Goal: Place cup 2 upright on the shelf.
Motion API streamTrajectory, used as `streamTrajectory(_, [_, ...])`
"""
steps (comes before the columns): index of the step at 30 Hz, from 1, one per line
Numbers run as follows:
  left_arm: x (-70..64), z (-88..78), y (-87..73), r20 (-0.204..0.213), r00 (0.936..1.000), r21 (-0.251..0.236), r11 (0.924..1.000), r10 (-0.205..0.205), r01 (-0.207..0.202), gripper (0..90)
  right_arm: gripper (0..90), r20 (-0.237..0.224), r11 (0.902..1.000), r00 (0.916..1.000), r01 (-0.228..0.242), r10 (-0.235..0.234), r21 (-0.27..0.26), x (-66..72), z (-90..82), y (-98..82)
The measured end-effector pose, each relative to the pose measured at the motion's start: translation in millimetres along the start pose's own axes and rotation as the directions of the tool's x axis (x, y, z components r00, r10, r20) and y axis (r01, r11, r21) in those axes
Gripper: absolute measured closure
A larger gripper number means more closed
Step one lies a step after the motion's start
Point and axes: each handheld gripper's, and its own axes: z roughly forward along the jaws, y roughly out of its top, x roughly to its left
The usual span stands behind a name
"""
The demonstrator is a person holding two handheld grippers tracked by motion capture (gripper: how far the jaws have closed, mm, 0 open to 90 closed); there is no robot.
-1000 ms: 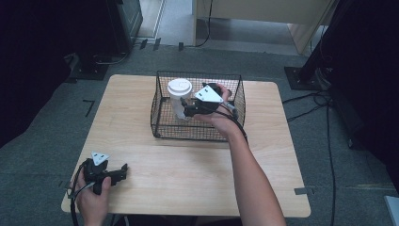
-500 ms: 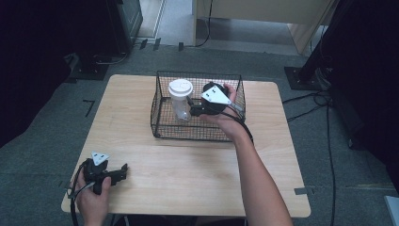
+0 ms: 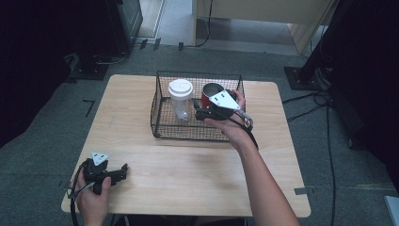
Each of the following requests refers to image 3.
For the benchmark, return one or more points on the dark cabinet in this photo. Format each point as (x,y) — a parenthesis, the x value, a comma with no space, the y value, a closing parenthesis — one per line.
(128,22)

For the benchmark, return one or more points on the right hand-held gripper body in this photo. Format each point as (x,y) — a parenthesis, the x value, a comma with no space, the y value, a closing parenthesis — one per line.
(224,100)

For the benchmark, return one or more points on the black stand base plate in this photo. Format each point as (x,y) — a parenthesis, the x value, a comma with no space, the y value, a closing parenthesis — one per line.
(306,78)
(89,70)

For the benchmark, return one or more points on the person's right hand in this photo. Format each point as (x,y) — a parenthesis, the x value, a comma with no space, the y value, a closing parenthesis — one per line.
(238,133)

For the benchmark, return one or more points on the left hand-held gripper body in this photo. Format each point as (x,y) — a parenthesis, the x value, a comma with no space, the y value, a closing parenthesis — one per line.
(94,171)

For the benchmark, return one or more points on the person's left hand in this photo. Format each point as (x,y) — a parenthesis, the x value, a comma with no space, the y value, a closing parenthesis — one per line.
(92,205)

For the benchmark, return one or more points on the clear bottle with white lid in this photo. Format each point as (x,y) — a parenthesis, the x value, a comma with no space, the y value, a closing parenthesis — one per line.
(181,88)

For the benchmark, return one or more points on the light wooden cabinet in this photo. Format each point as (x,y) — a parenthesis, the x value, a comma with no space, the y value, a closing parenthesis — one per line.
(263,11)

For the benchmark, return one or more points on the red metal cup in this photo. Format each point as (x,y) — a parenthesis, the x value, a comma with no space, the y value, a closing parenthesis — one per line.
(204,101)

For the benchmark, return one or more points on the grey tape strip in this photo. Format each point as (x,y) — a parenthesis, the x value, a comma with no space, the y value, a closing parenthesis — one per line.
(302,190)

